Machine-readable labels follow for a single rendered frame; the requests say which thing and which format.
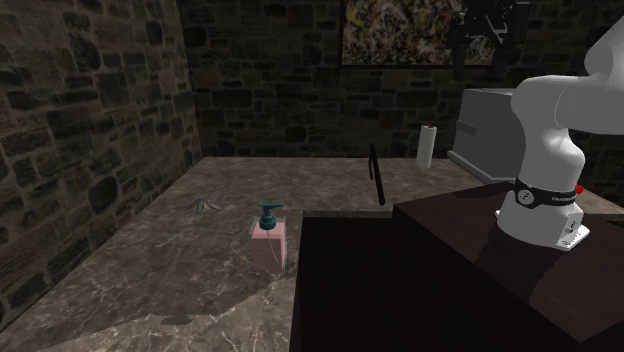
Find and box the black pen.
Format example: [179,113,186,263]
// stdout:
[367,142,387,207]

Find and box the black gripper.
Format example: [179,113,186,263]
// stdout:
[445,0,532,82]

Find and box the colourful framed wall picture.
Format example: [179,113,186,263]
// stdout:
[338,0,499,70]

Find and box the pink soap dispenser teal pump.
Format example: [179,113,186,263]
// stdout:
[249,201,288,275]

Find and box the small grey bunch of keys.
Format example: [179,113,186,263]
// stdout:
[185,197,223,216]

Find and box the white paper towel roll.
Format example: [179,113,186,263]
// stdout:
[415,124,438,170]

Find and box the grey box appliance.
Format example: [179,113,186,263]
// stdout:
[446,87,531,186]

